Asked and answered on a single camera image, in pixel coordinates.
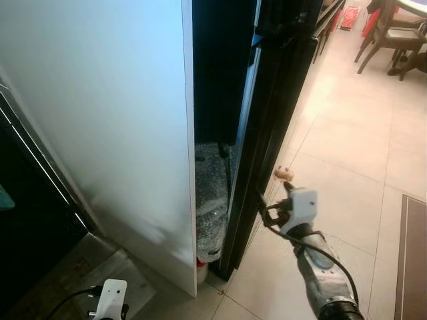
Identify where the beige ribbed toy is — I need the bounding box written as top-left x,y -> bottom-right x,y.
274,166 -> 296,182

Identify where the clear bubble wrap bundle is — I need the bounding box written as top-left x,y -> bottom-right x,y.
195,141 -> 232,263

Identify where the white bottle red cap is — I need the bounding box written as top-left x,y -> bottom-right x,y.
196,259 -> 209,285

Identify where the dark grey doormat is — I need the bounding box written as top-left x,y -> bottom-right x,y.
395,193 -> 427,320

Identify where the black shoe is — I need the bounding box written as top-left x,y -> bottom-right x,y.
387,52 -> 427,76

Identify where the small red patterned mat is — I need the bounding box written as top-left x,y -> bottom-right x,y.
340,5 -> 362,31

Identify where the dark wooden chair red cushion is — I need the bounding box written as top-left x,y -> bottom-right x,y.
356,0 -> 427,82

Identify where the pale round table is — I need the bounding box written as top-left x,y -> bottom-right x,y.
399,0 -> 427,18

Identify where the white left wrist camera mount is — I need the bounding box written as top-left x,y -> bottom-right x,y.
93,279 -> 129,320

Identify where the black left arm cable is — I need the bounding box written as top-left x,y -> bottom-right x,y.
43,285 -> 104,320

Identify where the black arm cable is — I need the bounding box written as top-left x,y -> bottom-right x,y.
262,208 -> 361,309
43,285 -> 104,320

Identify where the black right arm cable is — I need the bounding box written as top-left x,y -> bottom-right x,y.
262,208 -> 361,309

